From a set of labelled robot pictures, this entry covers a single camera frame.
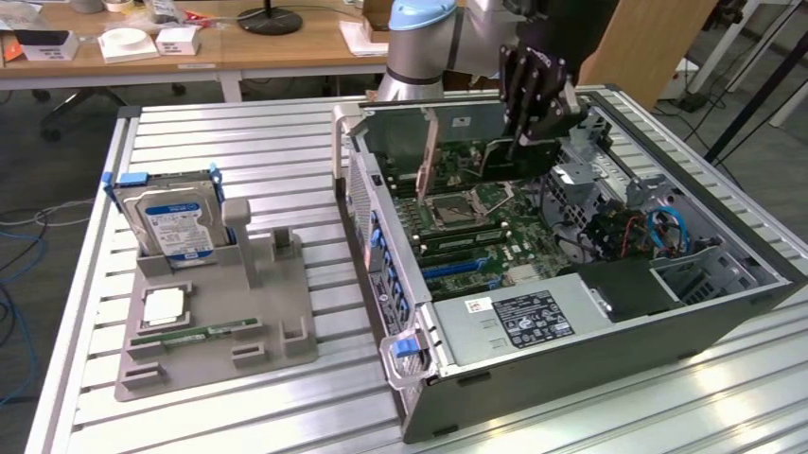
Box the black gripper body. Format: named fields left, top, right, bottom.
left=516, top=0, right=621, bottom=134

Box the green expansion card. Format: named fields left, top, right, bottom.
left=417, top=107, right=565, bottom=199

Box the wooden cabinet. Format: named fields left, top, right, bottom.
left=571, top=0, right=723, bottom=111

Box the tall metal disk bay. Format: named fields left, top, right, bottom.
left=543, top=136, right=635, bottom=224

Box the metal socket cover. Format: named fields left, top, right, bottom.
left=472, top=180, right=517, bottom=212

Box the black RAM slot bank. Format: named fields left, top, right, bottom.
left=389, top=168, right=476, bottom=200

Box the CPU socket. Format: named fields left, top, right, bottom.
left=422, top=191, right=492, bottom=234

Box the stack of white papers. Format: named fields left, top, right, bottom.
left=337, top=19, right=390, bottom=59

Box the open cardboard box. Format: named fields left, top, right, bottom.
left=361, top=0, right=394, bottom=32

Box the green motherboard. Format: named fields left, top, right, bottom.
left=381, top=155, right=584, bottom=295

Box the black slanted stand pole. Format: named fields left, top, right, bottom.
left=703, top=44, right=808, bottom=165

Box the blue expansion slot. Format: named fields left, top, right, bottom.
left=421, top=257, right=492, bottom=281

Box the black round lamp base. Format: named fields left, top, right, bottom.
left=237, top=0, right=306, bottom=37

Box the low metal disk bay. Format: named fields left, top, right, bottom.
left=649, top=244, right=760, bottom=305

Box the grey power supply unit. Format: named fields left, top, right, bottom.
left=432, top=273, right=615, bottom=371

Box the small white labelled box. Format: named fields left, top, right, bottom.
left=154, top=26, right=203, bottom=56

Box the blue case release latch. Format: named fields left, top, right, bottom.
left=390, top=337, right=422, bottom=361

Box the dark grey open PC case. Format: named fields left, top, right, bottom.
left=333, top=84, right=808, bottom=445

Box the clear plastic bag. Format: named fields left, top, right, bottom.
left=142, top=0, right=211, bottom=26

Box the hard disk blue label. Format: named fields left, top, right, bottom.
left=118, top=187, right=223, bottom=271

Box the white square holder round insert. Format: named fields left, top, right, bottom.
left=98, top=26, right=162, bottom=64

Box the hard drive with blue label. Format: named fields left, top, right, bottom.
left=102, top=163, right=227, bottom=250

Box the black office chair base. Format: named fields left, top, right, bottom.
left=31, top=83, right=189, bottom=142

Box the silver CPU chip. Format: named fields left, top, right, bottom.
left=141, top=288, right=189, bottom=328

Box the loose green RAM stick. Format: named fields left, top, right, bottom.
left=131, top=318, right=262, bottom=345

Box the white box black lid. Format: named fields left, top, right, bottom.
left=14, top=28, right=82, bottom=62

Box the grey printed parts rack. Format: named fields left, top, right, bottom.
left=113, top=198, right=321, bottom=404

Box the black wire bundle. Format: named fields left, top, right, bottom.
left=536, top=177, right=596, bottom=262

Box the red wire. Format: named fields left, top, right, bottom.
left=619, top=216, right=647, bottom=257

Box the blue data wire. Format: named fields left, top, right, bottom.
left=645, top=204, right=695, bottom=259

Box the wooden desk white frame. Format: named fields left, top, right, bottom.
left=0, top=0, right=567, bottom=103

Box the white floor cable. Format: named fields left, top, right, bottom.
left=0, top=197, right=98, bottom=229

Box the blue floor cable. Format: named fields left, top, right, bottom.
left=0, top=230, right=51, bottom=407

